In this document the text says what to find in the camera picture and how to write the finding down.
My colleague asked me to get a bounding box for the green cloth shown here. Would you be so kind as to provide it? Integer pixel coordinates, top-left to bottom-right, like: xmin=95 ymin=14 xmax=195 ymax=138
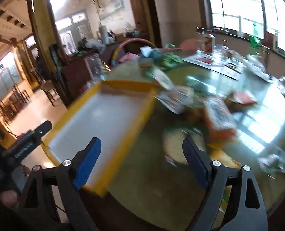
xmin=160 ymin=52 xmax=183 ymax=69

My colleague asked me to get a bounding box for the large printed paper sheet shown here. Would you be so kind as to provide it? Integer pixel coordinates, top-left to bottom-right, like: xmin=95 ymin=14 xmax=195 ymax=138
xmin=182 ymin=52 xmax=244 ymax=80

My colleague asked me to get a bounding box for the orange cracker pack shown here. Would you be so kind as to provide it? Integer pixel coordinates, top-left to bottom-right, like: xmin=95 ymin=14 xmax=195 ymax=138
xmin=203 ymin=95 xmax=237 ymax=140

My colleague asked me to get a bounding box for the yellow rimmed white tray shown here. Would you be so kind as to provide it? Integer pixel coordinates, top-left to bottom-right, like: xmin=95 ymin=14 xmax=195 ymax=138
xmin=41 ymin=80 xmax=156 ymax=196

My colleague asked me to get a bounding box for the white liquor bottle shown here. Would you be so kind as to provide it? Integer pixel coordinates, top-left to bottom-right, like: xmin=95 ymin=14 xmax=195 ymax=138
xmin=202 ymin=30 xmax=215 ymax=53

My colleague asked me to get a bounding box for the tissue box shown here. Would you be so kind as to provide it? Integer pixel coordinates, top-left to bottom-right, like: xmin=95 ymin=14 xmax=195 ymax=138
xmin=138 ymin=46 xmax=162 ymax=68

